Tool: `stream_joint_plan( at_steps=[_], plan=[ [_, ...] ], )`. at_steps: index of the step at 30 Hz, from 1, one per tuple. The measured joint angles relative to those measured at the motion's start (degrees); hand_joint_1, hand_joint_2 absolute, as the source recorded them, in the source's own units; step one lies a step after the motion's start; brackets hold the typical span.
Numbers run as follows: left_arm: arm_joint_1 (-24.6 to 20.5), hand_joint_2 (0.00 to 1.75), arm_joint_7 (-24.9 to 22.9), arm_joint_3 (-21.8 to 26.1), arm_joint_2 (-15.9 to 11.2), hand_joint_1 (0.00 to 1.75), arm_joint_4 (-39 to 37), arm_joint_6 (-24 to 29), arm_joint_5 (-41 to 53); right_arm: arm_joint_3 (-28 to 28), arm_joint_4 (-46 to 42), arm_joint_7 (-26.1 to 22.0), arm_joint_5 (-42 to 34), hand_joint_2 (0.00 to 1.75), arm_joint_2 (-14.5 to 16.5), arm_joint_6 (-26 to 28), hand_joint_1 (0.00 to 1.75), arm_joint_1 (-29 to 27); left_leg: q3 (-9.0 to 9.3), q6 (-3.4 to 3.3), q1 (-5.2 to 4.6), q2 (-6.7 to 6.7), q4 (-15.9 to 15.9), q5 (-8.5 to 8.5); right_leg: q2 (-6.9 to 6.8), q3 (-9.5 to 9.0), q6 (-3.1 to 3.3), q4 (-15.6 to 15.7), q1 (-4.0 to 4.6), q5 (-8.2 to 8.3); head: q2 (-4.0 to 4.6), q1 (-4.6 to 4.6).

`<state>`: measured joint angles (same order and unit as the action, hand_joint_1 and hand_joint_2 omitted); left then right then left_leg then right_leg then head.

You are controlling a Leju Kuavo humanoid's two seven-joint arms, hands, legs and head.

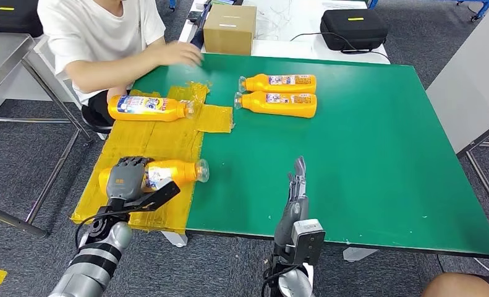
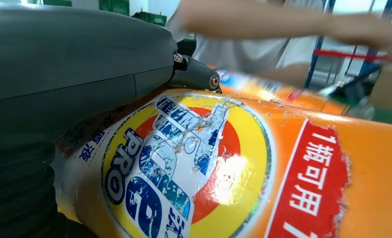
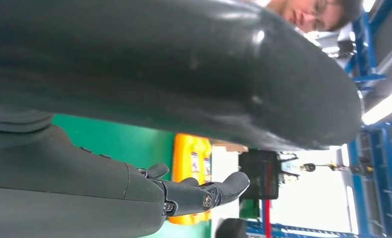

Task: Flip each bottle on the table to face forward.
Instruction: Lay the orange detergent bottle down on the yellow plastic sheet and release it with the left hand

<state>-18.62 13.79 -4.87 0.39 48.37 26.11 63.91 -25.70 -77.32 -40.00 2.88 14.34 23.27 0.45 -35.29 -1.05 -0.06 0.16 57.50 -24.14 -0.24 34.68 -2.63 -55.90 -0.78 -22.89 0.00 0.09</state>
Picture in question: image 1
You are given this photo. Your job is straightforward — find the orange detergent bottle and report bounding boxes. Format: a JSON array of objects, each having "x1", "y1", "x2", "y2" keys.
[
  {"x1": 107, "y1": 95, "x2": 195, "y2": 123},
  {"x1": 239, "y1": 74, "x2": 318, "y2": 95},
  {"x1": 98, "y1": 158, "x2": 210, "y2": 199},
  {"x1": 234, "y1": 90, "x2": 318, "y2": 119}
]

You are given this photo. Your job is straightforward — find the green top table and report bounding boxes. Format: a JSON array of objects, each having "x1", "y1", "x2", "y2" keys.
[{"x1": 131, "y1": 52, "x2": 489, "y2": 263}]

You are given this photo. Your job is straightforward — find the person's left hand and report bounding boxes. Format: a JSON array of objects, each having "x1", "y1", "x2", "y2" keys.
[{"x1": 104, "y1": 84, "x2": 131, "y2": 99}]

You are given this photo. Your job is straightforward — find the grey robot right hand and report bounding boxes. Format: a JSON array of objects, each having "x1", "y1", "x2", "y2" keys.
[{"x1": 273, "y1": 156, "x2": 310, "y2": 247}]

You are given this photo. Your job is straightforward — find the person's knee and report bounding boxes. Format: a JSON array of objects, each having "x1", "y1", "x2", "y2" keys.
[{"x1": 421, "y1": 272, "x2": 489, "y2": 297}]

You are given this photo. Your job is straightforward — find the black zip case yellow tag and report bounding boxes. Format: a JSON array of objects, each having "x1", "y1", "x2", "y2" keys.
[
  {"x1": 0, "y1": 0, "x2": 45, "y2": 38},
  {"x1": 320, "y1": 9, "x2": 389, "y2": 52}
]

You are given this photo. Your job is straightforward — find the dark blue folder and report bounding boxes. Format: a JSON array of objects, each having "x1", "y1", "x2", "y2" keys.
[{"x1": 187, "y1": 0, "x2": 212, "y2": 51}]

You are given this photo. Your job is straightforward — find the pale grey table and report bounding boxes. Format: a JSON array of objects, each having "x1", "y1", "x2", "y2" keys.
[{"x1": 425, "y1": 6, "x2": 489, "y2": 230}]

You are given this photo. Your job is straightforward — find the black round stool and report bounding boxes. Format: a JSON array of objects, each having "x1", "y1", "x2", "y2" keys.
[{"x1": 81, "y1": 104, "x2": 113, "y2": 140}]

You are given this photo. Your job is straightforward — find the person's right hand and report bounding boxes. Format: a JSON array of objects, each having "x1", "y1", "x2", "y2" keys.
[{"x1": 158, "y1": 41, "x2": 205, "y2": 67}]

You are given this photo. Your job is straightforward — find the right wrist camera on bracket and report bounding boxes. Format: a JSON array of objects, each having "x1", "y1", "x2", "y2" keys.
[{"x1": 290, "y1": 219, "x2": 326, "y2": 265}]

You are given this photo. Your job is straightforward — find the person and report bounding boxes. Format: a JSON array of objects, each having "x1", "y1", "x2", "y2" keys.
[{"x1": 37, "y1": 0, "x2": 205, "y2": 128}]

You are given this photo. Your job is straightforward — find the brown cardboard box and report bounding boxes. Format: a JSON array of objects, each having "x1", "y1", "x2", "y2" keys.
[{"x1": 203, "y1": 4, "x2": 258, "y2": 56}]

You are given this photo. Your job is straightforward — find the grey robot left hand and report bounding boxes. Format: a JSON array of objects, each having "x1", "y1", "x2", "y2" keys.
[{"x1": 106, "y1": 157, "x2": 155, "y2": 202}]

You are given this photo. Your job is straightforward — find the yellow taped sheet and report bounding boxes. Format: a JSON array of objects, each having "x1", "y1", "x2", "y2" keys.
[{"x1": 71, "y1": 81, "x2": 234, "y2": 235}]

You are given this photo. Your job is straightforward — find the white table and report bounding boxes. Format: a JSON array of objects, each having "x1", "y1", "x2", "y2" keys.
[{"x1": 177, "y1": 0, "x2": 390, "y2": 65}]

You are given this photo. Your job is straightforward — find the thin black cable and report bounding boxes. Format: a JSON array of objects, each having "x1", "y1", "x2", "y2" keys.
[{"x1": 290, "y1": 32, "x2": 391, "y2": 65}]

